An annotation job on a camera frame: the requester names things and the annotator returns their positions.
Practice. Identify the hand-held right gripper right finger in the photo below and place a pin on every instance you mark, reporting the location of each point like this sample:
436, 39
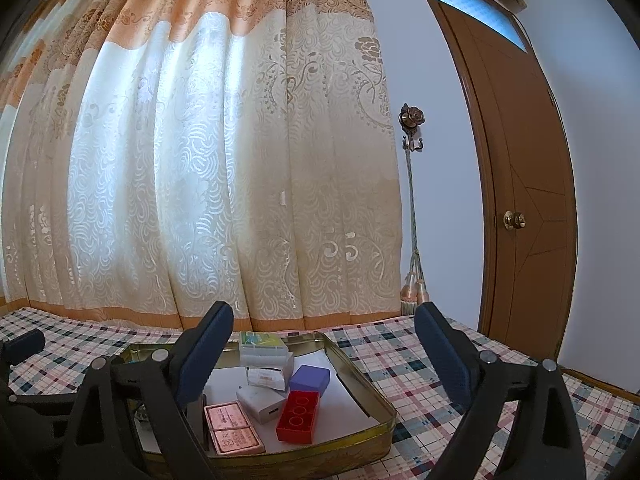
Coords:
442, 355

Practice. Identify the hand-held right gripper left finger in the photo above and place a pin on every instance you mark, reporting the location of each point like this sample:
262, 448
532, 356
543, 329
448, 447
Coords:
205, 360

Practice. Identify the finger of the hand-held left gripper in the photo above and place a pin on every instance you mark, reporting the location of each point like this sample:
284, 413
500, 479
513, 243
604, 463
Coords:
22, 346

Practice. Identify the clear plastic case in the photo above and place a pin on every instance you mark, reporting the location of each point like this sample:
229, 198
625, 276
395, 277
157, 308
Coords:
262, 345

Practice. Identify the white box with red label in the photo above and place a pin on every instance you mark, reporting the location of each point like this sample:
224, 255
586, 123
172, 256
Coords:
270, 377

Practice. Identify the white charger plug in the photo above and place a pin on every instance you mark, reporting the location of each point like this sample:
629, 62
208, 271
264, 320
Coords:
260, 402

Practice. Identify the rose gold case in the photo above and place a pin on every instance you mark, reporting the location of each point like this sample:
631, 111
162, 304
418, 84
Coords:
232, 430

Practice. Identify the purple block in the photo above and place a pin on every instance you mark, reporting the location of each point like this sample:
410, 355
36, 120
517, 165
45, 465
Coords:
310, 377

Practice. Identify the gold tin tray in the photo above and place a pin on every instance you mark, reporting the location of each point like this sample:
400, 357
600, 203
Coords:
325, 452

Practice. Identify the plaid bed sheet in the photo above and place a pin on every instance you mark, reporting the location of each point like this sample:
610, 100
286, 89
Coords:
425, 410

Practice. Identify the red toy brick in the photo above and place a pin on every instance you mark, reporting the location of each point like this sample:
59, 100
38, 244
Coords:
297, 417

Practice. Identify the white paper sheet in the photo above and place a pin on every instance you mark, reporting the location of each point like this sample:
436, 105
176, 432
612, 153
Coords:
345, 405

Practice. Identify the brass door knob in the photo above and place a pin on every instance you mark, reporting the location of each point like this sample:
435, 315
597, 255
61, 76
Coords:
513, 220

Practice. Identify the cream patterned curtain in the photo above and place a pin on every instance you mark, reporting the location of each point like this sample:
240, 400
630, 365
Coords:
200, 160

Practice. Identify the brown wooden door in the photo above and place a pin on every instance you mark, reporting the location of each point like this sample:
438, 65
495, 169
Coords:
525, 135

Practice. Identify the frosted door transom window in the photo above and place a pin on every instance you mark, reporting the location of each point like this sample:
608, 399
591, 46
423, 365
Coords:
475, 5

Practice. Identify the bronze rose wall hook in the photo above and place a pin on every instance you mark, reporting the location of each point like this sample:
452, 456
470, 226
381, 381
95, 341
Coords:
412, 117

